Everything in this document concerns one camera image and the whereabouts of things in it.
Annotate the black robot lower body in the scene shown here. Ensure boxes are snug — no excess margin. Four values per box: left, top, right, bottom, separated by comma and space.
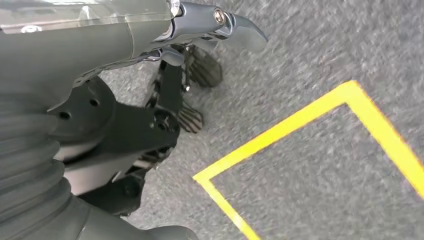
47, 43, 224, 217

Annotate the yellow floor tape square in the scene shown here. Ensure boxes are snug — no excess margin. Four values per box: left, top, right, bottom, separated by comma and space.
192, 80, 424, 240

